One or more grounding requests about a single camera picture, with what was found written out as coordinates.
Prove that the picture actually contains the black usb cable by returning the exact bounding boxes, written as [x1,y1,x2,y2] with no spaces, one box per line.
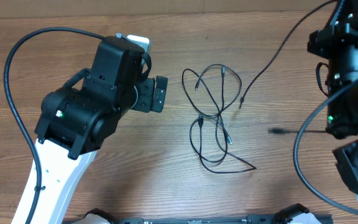
[238,0,338,135]
[181,63,257,174]

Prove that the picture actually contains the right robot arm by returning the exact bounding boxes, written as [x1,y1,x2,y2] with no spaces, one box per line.
[293,1,358,215]

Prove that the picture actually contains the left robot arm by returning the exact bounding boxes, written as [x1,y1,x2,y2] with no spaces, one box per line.
[13,34,168,223]

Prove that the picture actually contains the left camera cable black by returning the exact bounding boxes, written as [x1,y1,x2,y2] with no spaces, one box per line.
[3,27,106,224]

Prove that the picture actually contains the camera cable black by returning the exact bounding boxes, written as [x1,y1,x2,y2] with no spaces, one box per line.
[292,74,358,220]
[3,27,106,224]

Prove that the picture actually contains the right camera cable black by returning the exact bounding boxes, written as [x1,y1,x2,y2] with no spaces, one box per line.
[292,74,358,220]

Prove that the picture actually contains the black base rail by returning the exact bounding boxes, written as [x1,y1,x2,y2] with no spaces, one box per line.
[62,203,334,224]

